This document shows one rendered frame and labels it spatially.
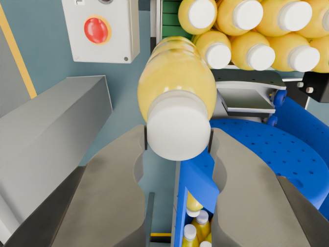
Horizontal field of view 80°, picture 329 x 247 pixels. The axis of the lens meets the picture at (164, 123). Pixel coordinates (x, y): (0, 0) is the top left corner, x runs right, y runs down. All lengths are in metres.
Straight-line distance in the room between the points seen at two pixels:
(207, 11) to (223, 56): 0.07
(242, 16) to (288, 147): 0.29
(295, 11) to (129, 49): 0.26
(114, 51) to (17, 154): 0.57
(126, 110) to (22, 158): 0.98
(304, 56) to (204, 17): 0.17
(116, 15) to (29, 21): 1.41
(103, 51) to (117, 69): 1.18
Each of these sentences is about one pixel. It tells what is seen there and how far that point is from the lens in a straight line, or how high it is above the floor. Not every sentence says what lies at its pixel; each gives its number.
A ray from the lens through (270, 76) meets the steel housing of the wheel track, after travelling 0.64.
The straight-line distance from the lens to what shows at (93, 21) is 0.35.
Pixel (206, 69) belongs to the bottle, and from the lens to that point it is 0.16.
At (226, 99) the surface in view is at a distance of 0.48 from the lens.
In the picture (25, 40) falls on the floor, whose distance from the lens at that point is 1.78.
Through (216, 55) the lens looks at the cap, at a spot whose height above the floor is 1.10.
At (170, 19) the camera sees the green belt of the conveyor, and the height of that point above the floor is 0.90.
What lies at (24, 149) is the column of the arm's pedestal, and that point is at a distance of 0.84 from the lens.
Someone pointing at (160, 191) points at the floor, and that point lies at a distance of 2.16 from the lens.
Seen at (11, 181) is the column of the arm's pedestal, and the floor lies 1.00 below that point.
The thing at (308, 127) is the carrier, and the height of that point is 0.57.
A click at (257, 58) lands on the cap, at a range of 0.37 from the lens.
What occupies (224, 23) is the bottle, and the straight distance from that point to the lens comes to 0.39.
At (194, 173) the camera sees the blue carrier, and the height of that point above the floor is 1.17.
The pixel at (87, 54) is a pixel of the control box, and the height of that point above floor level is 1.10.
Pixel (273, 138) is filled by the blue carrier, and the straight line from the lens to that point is 0.52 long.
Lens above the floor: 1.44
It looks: 61 degrees down
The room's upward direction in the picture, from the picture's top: 174 degrees counter-clockwise
